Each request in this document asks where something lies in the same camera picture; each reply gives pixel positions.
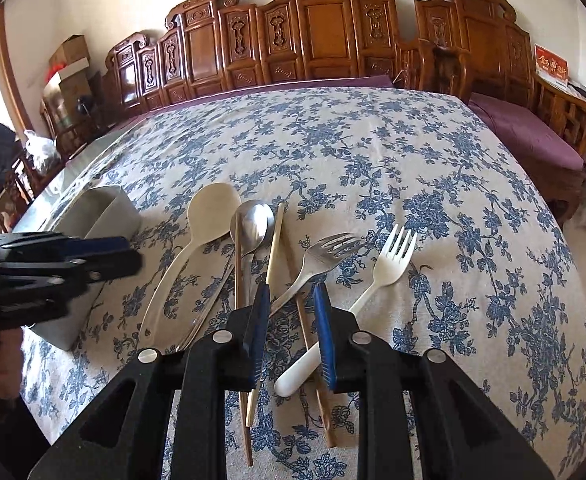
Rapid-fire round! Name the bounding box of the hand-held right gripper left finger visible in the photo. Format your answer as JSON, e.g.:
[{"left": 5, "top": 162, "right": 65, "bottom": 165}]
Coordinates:
[{"left": 28, "top": 284, "right": 272, "bottom": 480}]

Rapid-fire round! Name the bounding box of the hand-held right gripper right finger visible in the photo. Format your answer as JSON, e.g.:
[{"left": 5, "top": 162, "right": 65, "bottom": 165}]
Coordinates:
[{"left": 313, "top": 282, "right": 556, "bottom": 480}]

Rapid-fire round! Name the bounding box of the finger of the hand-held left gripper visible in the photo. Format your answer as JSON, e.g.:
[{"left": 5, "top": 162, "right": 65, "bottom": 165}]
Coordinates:
[
  {"left": 0, "top": 250, "right": 143, "bottom": 330},
  {"left": 0, "top": 232, "right": 132, "bottom": 262}
]

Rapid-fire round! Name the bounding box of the rectangular metal tray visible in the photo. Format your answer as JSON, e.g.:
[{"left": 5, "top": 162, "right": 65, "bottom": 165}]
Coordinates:
[{"left": 23, "top": 185, "right": 142, "bottom": 352}]

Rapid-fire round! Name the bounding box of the brown wooden chopstick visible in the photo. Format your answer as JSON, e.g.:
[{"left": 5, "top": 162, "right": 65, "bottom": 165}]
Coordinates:
[
  {"left": 277, "top": 205, "right": 336, "bottom": 449},
  {"left": 232, "top": 212, "right": 254, "bottom": 467}
]

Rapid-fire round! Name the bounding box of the metal fork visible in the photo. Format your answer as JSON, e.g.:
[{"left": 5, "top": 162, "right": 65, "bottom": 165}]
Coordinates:
[{"left": 268, "top": 232, "right": 369, "bottom": 317}]

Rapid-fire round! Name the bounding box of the metal spoon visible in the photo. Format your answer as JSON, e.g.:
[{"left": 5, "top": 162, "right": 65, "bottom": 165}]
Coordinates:
[{"left": 175, "top": 200, "right": 276, "bottom": 352}]

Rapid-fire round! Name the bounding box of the large cream plastic spoon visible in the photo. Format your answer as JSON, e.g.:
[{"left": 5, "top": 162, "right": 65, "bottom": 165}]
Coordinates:
[{"left": 138, "top": 182, "right": 244, "bottom": 341}]

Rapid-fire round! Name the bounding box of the dark wooden side chair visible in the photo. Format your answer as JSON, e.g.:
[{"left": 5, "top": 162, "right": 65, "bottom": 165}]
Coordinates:
[{"left": 0, "top": 125, "right": 76, "bottom": 233}]

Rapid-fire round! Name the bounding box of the clear plastic bag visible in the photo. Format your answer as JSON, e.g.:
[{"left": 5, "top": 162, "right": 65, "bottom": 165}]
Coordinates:
[{"left": 23, "top": 129, "right": 62, "bottom": 172}]

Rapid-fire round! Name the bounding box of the large cardboard box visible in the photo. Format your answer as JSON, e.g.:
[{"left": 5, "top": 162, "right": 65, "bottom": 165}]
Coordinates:
[{"left": 42, "top": 72, "right": 103, "bottom": 128}]

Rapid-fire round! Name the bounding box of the white and red box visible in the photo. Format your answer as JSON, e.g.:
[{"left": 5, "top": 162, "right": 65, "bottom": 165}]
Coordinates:
[{"left": 46, "top": 57, "right": 90, "bottom": 87}]

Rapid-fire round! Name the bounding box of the brown cardboard box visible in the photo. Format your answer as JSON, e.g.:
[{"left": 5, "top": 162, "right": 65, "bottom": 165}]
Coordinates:
[{"left": 48, "top": 35, "right": 91, "bottom": 67}]

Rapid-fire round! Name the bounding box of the blue floral tablecloth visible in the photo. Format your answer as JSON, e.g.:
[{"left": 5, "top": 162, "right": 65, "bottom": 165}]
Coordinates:
[{"left": 20, "top": 85, "right": 586, "bottom": 480}]

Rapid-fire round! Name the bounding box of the short purple seat cushion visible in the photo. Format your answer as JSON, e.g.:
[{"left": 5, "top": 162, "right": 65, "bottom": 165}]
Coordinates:
[{"left": 467, "top": 92, "right": 586, "bottom": 172}]

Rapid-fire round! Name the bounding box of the wooden armchair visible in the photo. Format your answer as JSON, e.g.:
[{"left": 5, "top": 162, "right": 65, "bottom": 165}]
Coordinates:
[{"left": 397, "top": 39, "right": 470, "bottom": 97}]

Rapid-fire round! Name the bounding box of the long carved wooden sofa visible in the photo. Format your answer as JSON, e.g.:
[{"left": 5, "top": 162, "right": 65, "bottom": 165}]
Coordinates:
[{"left": 104, "top": 0, "right": 405, "bottom": 117}]

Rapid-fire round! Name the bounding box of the short carved wooden sofa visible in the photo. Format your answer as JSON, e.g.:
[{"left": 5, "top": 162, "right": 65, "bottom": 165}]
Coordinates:
[{"left": 415, "top": 0, "right": 586, "bottom": 221}]

